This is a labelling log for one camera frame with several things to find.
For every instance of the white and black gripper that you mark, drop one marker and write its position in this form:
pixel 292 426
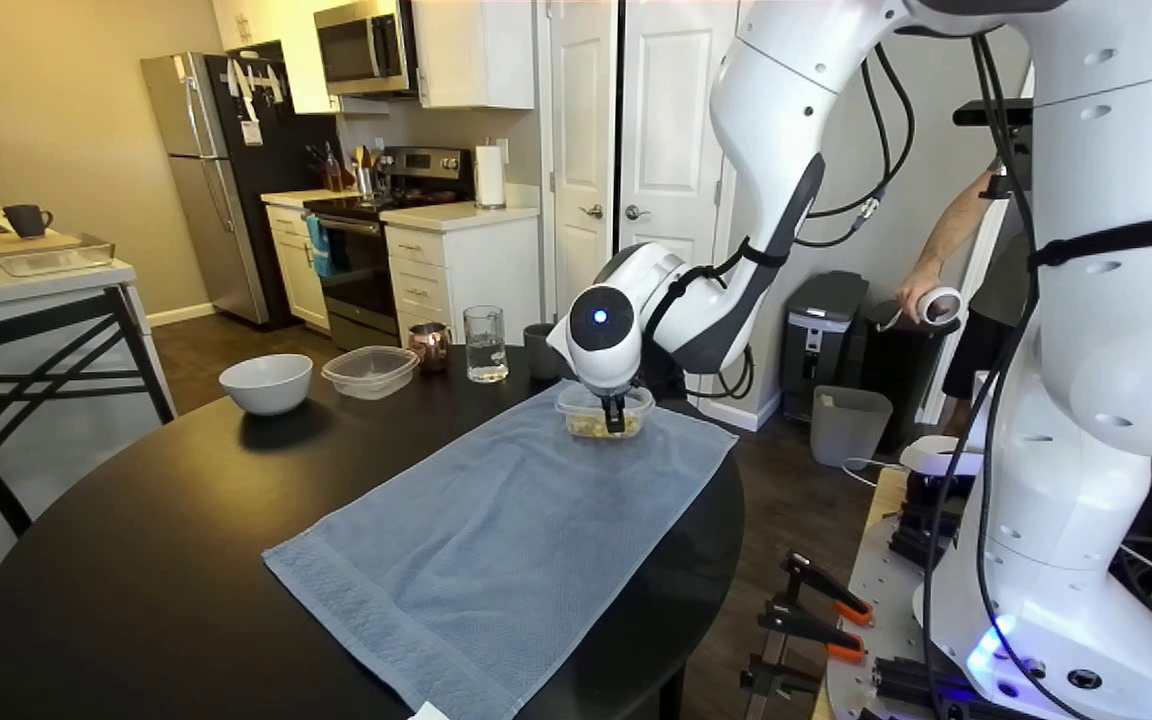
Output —
pixel 606 330

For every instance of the clear plastic bowl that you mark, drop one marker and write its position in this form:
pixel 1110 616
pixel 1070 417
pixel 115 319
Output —
pixel 574 400

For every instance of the pile of yellow candies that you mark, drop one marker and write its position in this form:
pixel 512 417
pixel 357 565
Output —
pixel 597 430

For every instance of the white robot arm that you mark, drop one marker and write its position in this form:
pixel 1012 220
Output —
pixel 1023 602

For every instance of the white ceramic bowl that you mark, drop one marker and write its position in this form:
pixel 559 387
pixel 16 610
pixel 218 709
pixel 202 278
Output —
pixel 269 387

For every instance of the clear drinking glass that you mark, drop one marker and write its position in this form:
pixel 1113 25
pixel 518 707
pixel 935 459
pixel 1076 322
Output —
pixel 487 354

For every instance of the small dark glass jar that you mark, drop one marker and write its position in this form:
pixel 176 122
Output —
pixel 431 343

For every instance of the white paper towel roll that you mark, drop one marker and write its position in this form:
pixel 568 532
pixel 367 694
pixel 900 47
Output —
pixel 489 179

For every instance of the black trash can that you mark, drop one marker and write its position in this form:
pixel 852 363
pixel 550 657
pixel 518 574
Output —
pixel 815 344

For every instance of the clear plastic container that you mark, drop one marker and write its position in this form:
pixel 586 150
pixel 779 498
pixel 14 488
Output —
pixel 369 372

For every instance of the grey plastic bin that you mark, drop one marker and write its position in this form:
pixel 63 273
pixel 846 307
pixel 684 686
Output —
pixel 846 420

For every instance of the black kitchen stove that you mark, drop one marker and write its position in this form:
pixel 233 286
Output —
pixel 354 248

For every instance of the light blue towel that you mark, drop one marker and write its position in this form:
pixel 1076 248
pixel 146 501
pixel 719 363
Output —
pixel 474 574

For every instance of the white kitchen cabinet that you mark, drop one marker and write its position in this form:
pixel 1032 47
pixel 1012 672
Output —
pixel 474 52

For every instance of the white handheld controller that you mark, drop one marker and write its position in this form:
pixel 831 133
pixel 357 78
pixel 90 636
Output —
pixel 935 311

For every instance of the black orange clamp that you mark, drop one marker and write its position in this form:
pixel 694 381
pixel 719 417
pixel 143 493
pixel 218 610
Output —
pixel 806 627
pixel 808 574

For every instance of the stainless steel microwave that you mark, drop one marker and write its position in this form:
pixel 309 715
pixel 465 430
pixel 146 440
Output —
pixel 367 47

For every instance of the stainless steel refrigerator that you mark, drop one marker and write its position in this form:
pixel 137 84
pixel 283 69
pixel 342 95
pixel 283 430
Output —
pixel 231 133

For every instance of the round black table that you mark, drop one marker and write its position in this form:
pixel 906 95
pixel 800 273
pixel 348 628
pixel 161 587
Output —
pixel 146 595

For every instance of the black mug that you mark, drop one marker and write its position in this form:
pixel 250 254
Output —
pixel 28 220

